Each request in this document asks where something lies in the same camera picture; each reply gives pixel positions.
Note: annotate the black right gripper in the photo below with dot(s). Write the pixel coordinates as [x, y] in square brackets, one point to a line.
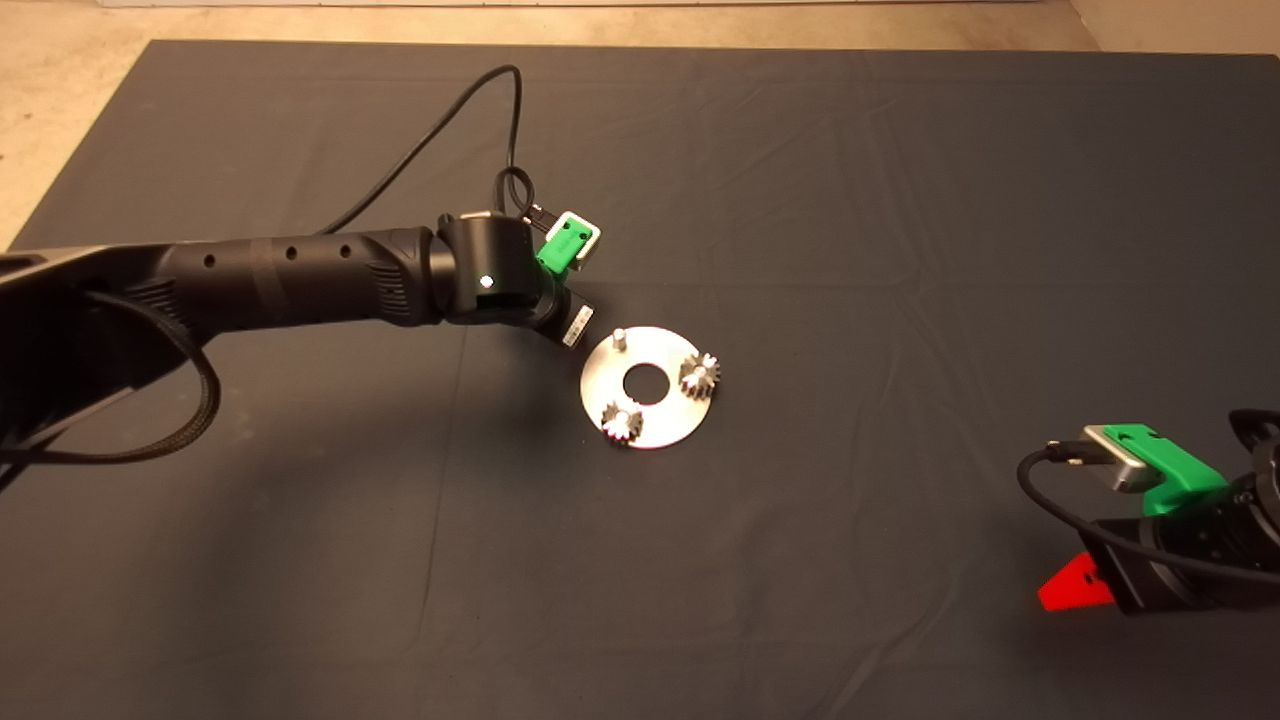
[1170, 560]

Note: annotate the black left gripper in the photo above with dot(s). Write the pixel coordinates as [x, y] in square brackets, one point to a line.
[568, 318]

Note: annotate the small steel planetary gear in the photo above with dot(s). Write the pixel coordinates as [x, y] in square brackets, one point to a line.
[621, 423]
[700, 375]

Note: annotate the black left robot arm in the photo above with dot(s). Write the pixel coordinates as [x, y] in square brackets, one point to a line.
[280, 280]

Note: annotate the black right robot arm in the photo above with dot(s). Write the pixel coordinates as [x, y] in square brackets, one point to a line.
[1265, 480]

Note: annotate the round metal carrier plate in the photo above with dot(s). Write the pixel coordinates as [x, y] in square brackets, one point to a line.
[665, 345]

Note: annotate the dark grey table cloth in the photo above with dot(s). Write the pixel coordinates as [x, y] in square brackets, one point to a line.
[900, 200]

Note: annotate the green left camera mount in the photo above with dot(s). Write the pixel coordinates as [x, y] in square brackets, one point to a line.
[560, 250]

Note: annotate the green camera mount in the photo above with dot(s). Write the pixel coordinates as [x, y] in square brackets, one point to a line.
[1180, 470]
[560, 250]

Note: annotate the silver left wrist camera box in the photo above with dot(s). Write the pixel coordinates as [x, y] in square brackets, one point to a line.
[588, 240]

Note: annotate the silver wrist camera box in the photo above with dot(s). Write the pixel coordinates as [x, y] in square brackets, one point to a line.
[1125, 465]
[588, 240]

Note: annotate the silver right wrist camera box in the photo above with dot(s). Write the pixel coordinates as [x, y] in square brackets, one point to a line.
[1125, 465]

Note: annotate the green right camera mount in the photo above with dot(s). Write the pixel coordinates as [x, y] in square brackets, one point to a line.
[1180, 470]

